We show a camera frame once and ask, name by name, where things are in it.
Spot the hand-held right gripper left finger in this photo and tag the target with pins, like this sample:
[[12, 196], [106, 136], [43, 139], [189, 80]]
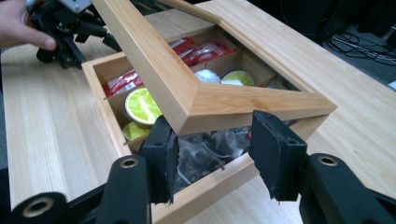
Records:
[[162, 161]]

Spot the row of red tea packets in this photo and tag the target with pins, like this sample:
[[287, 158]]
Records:
[[124, 81]]

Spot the wooden tea box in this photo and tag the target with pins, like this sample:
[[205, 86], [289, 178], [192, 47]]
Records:
[[174, 84]]

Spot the pile of dark tea bags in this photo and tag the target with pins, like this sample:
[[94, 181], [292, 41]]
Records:
[[205, 152]]

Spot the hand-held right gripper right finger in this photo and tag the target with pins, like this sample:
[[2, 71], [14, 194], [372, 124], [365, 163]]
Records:
[[277, 155]]

